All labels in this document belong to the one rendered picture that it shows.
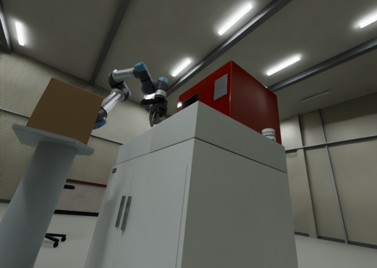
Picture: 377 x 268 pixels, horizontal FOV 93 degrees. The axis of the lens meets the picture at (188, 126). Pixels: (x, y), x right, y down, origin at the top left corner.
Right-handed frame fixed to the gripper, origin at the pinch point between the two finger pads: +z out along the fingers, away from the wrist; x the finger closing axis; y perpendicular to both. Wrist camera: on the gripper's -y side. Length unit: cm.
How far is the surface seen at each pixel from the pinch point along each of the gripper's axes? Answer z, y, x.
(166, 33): -500, 121, 337
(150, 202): 43, -4, -27
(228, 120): 8, 12, -50
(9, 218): 54, -45, 6
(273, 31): -500, 376, 92
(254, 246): 53, 27, -50
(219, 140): 19, 8, -50
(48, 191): 43, -36, 4
